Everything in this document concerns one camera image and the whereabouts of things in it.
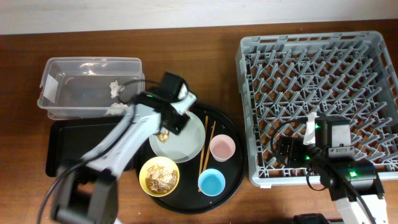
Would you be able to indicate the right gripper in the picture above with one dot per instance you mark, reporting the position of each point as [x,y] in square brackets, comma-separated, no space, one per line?
[295,145]

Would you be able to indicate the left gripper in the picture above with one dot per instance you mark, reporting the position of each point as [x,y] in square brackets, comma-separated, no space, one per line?
[176,130]

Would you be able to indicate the brown gold snack wrapper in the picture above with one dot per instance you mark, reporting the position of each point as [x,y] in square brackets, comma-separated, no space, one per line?
[164,136]

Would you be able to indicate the grey plate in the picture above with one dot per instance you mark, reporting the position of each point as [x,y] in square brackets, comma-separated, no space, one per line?
[184,146]

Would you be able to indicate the white tissue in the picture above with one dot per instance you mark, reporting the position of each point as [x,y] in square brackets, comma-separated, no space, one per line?
[116,89]
[116,109]

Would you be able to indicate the blue cup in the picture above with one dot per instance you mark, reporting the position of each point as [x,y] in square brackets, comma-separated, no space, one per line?
[211,182]

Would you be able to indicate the yellow bowl with food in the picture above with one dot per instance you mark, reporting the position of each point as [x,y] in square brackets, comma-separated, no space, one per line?
[159,176]

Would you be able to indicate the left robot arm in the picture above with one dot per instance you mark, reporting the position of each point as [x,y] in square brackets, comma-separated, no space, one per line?
[88,191]

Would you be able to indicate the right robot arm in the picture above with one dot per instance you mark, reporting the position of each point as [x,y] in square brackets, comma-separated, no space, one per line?
[327,151]

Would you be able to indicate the grey dishwasher rack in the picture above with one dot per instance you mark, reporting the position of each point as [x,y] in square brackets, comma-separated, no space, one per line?
[347,74]

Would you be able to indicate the left wooden chopstick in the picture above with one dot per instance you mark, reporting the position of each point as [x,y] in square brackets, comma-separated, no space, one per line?
[203,148]

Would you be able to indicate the wooden chopstick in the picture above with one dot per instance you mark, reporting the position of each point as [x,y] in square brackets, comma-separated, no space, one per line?
[208,151]
[203,148]

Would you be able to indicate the right wooden chopstick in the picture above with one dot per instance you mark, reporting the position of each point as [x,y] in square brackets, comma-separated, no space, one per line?
[208,151]

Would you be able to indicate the pink cup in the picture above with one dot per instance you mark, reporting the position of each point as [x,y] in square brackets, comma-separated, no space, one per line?
[222,147]

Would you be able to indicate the round black tray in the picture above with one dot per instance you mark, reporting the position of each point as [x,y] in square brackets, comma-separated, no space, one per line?
[186,198]

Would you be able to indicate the clear plastic bin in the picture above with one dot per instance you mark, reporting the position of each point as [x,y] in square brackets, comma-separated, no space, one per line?
[78,87]

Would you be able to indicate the black rectangular tray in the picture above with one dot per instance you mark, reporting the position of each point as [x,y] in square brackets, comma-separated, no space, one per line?
[71,138]

